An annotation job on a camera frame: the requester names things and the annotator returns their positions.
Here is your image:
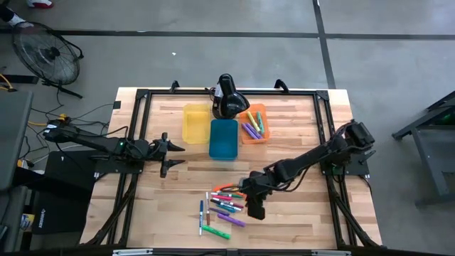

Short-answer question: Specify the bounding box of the black aluminium rig frame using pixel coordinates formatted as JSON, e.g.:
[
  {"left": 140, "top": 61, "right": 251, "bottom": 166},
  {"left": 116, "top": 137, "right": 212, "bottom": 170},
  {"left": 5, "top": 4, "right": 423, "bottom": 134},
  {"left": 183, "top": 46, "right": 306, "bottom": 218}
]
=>
[{"left": 80, "top": 87, "right": 383, "bottom": 250}]

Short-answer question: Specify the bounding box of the orange plastic bin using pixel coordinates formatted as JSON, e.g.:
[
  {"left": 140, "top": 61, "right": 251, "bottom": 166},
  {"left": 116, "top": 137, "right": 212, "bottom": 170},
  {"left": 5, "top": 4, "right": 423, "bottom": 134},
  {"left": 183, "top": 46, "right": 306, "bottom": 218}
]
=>
[{"left": 237, "top": 102, "right": 271, "bottom": 145}]

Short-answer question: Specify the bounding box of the grey side table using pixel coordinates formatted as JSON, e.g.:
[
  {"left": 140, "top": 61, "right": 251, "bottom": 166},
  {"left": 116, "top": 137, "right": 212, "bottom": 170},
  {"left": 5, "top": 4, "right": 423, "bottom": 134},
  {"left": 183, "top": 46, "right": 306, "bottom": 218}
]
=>
[{"left": 0, "top": 89, "right": 35, "bottom": 193}]

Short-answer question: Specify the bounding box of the teal thick highlighter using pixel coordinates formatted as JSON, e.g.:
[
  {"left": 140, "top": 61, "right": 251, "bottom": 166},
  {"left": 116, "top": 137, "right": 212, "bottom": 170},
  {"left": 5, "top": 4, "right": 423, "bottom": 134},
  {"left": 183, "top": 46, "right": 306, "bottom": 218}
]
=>
[{"left": 255, "top": 111, "right": 266, "bottom": 135}]

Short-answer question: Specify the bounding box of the green thick highlighter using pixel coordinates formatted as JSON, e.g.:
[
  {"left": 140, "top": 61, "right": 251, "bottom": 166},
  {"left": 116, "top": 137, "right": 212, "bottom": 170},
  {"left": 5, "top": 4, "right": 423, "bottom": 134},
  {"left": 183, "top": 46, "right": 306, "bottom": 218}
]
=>
[{"left": 201, "top": 225, "right": 232, "bottom": 240}]

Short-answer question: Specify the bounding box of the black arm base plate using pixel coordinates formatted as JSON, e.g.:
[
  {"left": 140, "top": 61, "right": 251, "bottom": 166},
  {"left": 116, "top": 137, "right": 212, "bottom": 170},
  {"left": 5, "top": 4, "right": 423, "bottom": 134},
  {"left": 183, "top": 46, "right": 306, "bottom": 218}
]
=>
[
  {"left": 317, "top": 146, "right": 370, "bottom": 177},
  {"left": 94, "top": 156, "right": 144, "bottom": 175}
]

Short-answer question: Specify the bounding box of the blue plastic bin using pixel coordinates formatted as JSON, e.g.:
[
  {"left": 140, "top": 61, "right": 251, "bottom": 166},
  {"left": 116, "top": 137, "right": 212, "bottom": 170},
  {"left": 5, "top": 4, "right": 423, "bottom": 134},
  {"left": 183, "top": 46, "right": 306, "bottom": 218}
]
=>
[{"left": 208, "top": 119, "right": 240, "bottom": 161}]

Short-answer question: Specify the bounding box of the dark grey metal cart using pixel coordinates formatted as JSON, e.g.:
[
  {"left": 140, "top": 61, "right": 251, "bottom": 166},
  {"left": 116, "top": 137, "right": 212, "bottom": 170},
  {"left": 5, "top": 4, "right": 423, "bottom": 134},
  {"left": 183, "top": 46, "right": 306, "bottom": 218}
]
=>
[{"left": 392, "top": 90, "right": 455, "bottom": 207}]

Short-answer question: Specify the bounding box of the yellow plastic bin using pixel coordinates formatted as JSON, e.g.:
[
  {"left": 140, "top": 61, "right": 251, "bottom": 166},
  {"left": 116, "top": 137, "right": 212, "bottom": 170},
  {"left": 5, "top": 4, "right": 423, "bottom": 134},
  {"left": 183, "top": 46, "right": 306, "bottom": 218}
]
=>
[{"left": 182, "top": 102, "right": 212, "bottom": 145}]

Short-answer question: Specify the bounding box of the black floor fan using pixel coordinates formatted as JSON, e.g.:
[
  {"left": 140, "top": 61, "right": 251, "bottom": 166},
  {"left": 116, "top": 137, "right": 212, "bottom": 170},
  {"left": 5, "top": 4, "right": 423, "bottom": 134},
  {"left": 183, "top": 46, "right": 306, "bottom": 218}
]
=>
[{"left": 11, "top": 21, "right": 85, "bottom": 100}]

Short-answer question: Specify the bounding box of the small yellow blue pack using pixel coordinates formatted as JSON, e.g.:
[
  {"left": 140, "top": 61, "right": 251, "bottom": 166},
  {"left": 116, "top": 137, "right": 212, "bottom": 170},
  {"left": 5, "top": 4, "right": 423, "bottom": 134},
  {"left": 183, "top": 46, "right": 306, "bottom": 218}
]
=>
[{"left": 19, "top": 213, "right": 35, "bottom": 232}]

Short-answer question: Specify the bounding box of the black case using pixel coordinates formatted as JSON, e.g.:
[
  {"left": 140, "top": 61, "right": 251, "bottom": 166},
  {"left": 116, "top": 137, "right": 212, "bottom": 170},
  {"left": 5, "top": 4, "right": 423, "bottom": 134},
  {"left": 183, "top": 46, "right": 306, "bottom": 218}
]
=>
[{"left": 31, "top": 151, "right": 99, "bottom": 235}]

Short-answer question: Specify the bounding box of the purple thick highlighter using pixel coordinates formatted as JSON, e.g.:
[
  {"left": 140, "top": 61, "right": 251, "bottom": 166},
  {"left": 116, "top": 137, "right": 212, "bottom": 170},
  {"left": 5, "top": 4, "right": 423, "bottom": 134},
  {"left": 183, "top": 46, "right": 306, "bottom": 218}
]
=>
[
  {"left": 240, "top": 122, "right": 259, "bottom": 141},
  {"left": 245, "top": 122, "right": 264, "bottom": 139},
  {"left": 216, "top": 212, "right": 247, "bottom": 228}
]

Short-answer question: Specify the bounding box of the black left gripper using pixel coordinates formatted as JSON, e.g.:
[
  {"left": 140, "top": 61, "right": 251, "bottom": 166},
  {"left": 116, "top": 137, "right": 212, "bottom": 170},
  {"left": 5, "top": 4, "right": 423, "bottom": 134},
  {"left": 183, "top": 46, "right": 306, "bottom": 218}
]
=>
[{"left": 147, "top": 132, "right": 186, "bottom": 178}]

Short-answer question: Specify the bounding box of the yellow extension cord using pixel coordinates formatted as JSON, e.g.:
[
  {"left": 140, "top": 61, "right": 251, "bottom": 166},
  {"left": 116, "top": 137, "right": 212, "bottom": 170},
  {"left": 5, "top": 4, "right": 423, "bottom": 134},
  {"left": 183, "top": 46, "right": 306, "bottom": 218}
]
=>
[
  {"left": 0, "top": 73, "right": 17, "bottom": 92},
  {"left": 27, "top": 113, "right": 70, "bottom": 127}
]

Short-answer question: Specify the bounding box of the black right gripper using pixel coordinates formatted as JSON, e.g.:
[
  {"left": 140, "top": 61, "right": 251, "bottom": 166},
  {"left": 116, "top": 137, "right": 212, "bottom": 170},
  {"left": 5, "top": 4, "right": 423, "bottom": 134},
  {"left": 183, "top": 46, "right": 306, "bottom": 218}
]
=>
[{"left": 240, "top": 170, "right": 273, "bottom": 221}]

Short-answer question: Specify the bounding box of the yellow-green Sharpie highlighter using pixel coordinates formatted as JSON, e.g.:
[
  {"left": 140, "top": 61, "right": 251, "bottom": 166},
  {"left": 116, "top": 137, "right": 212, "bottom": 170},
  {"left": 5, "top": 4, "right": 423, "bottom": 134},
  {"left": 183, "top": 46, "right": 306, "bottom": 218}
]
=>
[{"left": 246, "top": 110, "right": 262, "bottom": 133}]

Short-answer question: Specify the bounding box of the person's foot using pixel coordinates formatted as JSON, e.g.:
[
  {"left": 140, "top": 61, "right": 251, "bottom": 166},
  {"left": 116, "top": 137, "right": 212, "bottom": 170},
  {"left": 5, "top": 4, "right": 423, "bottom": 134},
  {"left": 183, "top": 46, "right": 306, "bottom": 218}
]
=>
[
  {"left": 26, "top": 0, "right": 54, "bottom": 9},
  {"left": 0, "top": 5, "right": 35, "bottom": 29}
]

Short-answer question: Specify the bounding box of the black Expo marker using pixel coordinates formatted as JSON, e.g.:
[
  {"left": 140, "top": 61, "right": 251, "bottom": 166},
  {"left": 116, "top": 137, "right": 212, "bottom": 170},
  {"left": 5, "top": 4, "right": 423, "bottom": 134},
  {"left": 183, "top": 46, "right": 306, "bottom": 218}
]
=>
[{"left": 209, "top": 198, "right": 242, "bottom": 211}]

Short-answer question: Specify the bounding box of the silver bracket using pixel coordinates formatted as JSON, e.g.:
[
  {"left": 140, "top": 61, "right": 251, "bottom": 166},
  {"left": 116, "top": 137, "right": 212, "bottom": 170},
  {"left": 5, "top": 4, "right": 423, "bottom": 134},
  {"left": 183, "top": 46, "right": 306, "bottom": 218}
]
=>
[
  {"left": 311, "top": 250, "right": 353, "bottom": 256},
  {"left": 112, "top": 248, "right": 154, "bottom": 256}
]

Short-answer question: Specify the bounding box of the maroon Expo marker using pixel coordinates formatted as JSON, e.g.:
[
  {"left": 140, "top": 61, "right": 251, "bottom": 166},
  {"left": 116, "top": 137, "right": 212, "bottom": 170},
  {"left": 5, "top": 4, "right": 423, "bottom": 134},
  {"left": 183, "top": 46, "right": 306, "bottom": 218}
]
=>
[{"left": 213, "top": 198, "right": 245, "bottom": 210}]

